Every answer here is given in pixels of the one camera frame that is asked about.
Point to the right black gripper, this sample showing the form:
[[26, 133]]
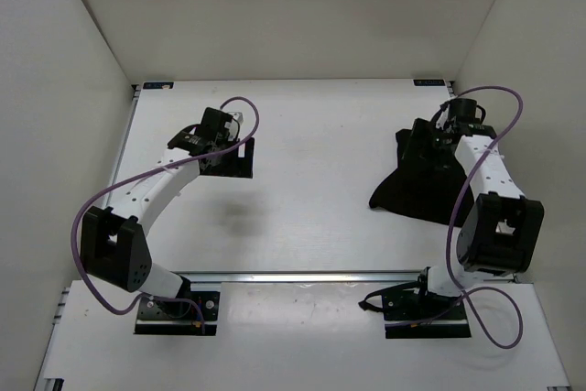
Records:
[[425, 131]]

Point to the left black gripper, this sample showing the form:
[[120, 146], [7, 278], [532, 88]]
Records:
[[240, 165]]

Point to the black skirt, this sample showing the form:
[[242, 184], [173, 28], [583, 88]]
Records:
[[421, 187]]

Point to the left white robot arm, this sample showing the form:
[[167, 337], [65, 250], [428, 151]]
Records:
[[111, 242]]

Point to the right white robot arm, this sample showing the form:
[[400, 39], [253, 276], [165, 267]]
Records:
[[494, 226]]

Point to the blue label right corner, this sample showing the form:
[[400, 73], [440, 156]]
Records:
[[429, 82]]

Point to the blue label corner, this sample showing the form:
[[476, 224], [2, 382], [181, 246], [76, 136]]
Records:
[[158, 85], [429, 82]]

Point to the blue label left corner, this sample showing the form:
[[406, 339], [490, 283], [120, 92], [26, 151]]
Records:
[[158, 85]]

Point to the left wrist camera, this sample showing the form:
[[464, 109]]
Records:
[[234, 122]]

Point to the aluminium rail front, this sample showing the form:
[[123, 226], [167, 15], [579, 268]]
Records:
[[300, 277]]

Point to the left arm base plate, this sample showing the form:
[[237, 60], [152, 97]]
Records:
[[179, 319]]

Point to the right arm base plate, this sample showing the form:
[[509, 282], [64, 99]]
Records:
[[410, 313]]

